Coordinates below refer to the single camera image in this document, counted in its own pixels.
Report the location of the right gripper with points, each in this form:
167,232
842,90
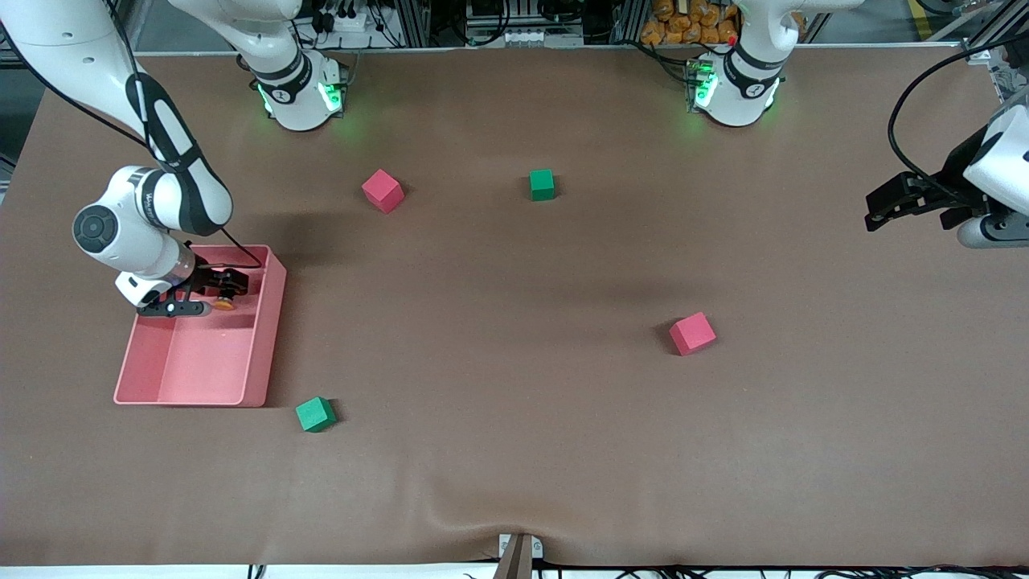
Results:
207,281

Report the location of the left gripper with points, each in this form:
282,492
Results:
951,182

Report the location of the yellow push button switch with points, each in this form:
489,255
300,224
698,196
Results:
224,304

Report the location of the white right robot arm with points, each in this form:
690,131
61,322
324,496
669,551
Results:
137,241

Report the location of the pink plastic tray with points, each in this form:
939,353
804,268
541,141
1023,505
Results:
201,362

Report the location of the green foam cube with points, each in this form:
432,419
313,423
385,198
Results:
314,415
542,185

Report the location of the pink foam cube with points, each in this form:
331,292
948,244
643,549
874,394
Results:
691,334
382,191

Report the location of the white power strip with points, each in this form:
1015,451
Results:
350,22

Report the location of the orange packets pile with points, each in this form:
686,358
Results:
683,28

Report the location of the brown table cover sheet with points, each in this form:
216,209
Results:
514,402

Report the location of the white terminal block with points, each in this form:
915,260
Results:
526,36

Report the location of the slim stand pole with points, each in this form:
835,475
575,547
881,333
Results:
516,563

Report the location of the metal table edge bracket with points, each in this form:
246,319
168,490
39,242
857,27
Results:
537,548

